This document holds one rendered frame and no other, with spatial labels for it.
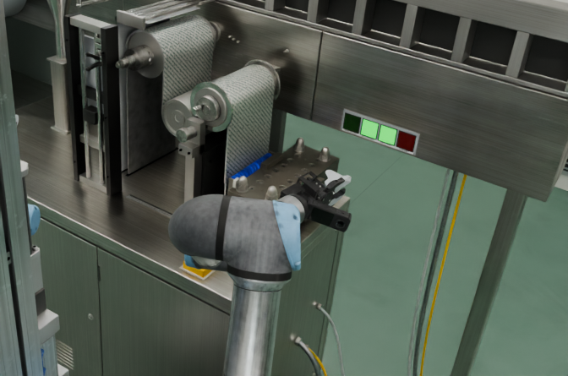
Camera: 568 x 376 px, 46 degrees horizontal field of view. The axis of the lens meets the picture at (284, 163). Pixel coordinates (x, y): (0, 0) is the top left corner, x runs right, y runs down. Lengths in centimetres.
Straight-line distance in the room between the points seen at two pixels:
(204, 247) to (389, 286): 226
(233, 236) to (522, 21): 100
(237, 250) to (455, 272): 249
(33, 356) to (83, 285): 114
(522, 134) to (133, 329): 128
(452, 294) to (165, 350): 172
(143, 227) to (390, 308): 155
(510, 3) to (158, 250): 114
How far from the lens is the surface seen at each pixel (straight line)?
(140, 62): 196
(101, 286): 215
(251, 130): 200
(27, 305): 102
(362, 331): 306
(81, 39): 200
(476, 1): 183
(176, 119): 201
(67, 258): 221
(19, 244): 96
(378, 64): 196
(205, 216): 114
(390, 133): 200
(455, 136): 194
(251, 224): 113
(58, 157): 237
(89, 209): 208
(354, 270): 339
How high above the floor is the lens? 204
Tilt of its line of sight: 29 degrees down
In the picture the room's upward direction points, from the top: 6 degrees clockwise
